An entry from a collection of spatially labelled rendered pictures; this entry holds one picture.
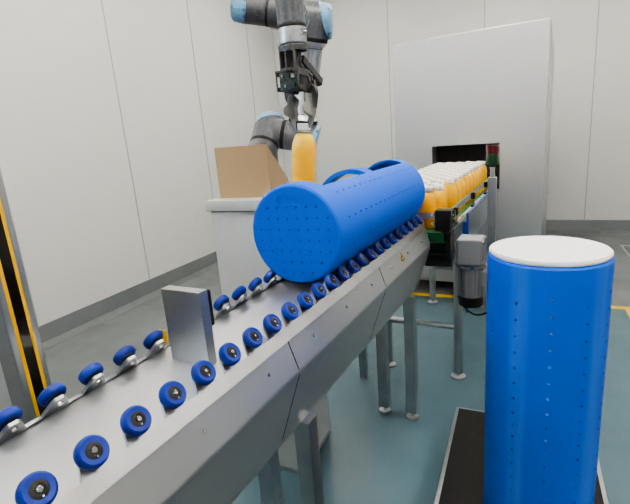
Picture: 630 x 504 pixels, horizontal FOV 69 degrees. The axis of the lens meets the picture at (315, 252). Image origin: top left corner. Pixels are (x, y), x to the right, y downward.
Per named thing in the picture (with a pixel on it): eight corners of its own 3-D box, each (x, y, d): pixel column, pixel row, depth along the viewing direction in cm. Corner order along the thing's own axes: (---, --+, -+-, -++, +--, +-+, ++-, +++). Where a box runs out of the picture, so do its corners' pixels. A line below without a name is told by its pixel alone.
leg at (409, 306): (405, 419, 219) (401, 296, 204) (408, 412, 224) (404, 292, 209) (417, 421, 217) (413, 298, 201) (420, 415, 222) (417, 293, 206)
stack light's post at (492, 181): (484, 383, 245) (487, 177, 218) (485, 379, 248) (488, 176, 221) (492, 384, 243) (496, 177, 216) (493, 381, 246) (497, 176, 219)
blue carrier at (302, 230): (258, 281, 136) (245, 186, 129) (365, 223, 210) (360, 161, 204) (345, 287, 123) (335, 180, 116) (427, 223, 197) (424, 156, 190)
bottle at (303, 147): (316, 191, 137) (318, 127, 131) (313, 195, 130) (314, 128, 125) (293, 190, 138) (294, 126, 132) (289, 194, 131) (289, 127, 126)
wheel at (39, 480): (5, 490, 54) (10, 485, 53) (42, 465, 57) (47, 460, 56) (26, 522, 53) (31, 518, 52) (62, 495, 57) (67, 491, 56)
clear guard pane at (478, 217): (466, 310, 226) (467, 214, 215) (488, 266, 293) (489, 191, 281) (467, 310, 226) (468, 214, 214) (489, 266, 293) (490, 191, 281)
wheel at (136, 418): (112, 419, 66) (118, 413, 65) (136, 402, 70) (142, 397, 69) (129, 444, 66) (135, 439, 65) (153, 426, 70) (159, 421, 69)
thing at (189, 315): (172, 359, 94) (160, 288, 90) (185, 350, 98) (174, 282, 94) (209, 367, 90) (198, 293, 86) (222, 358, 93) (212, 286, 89)
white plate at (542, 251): (636, 261, 98) (635, 266, 98) (588, 233, 124) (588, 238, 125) (499, 263, 104) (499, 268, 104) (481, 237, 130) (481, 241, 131)
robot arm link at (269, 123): (251, 151, 187) (258, 125, 192) (283, 156, 186) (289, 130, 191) (247, 132, 176) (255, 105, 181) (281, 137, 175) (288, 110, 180)
